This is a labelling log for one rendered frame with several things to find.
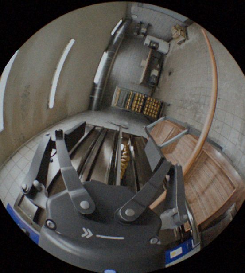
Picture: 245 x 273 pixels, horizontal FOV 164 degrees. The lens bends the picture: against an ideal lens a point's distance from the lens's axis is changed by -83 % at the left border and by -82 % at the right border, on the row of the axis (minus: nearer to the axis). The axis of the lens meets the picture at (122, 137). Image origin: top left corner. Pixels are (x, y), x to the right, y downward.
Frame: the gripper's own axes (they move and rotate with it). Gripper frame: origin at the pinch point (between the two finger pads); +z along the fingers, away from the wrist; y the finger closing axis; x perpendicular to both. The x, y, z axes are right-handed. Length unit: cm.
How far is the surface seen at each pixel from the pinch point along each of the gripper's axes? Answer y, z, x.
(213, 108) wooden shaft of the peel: 29.1, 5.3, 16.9
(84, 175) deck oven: -17, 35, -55
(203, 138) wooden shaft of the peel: 28.8, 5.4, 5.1
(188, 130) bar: 54, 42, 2
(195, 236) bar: 31.8, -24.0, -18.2
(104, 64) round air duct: -91, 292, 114
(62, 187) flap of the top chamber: -29, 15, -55
